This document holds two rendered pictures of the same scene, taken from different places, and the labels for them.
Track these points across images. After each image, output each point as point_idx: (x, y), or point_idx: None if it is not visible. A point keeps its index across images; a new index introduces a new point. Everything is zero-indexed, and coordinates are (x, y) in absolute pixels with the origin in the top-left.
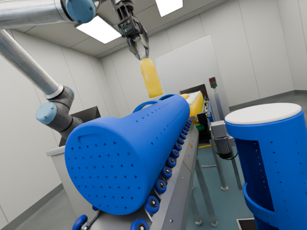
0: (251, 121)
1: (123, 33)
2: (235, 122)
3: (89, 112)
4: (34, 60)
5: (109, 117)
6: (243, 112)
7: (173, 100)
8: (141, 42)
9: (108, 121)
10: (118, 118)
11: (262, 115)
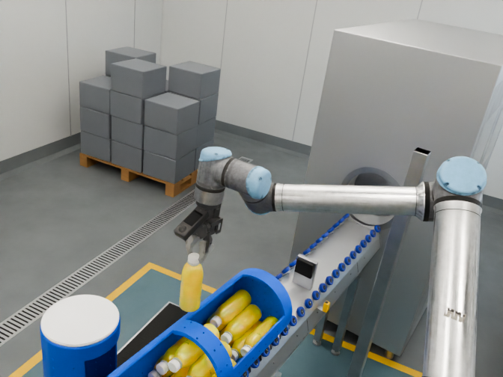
0: (114, 307)
1: (217, 229)
2: (118, 319)
3: None
4: (436, 286)
5: (249, 274)
6: (82, 329)
7: (138, 352)
8: (198, 238)
9: (249, 269)
10: (243, 274)
11: (95, 308)
